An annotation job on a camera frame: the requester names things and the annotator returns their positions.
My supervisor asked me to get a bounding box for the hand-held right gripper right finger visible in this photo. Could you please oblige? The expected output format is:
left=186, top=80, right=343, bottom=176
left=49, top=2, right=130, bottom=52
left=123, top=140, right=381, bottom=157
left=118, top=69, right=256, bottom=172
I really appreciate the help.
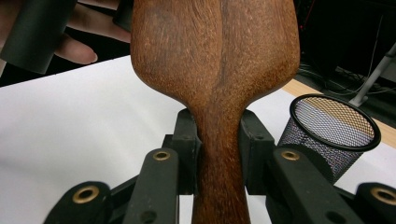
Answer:
left=238, top=108, right=276, bottom=196

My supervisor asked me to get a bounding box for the bundle of floor cables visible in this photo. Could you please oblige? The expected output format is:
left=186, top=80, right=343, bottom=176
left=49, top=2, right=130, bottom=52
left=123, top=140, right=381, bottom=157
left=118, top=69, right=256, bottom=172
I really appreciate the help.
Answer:
left=298, top=63, right=396, bottom=98

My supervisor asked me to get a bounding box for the brown wooden scoop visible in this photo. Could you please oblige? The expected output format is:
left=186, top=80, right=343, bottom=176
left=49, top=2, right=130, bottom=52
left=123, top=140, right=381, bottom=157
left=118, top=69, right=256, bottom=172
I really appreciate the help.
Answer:
left=130, top=0, right=302, bottom=224

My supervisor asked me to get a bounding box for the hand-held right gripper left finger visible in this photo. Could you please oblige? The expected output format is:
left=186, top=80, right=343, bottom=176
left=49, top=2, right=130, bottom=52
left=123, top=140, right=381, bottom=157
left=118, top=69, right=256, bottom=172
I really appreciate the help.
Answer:
left=162, top=107, right=202, bottom=196

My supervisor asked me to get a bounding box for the black mesh pen cup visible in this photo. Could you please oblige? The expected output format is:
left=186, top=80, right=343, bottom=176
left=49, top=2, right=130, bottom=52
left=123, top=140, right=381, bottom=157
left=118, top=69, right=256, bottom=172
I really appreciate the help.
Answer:
left=277, top=93, right=382, bottom=185

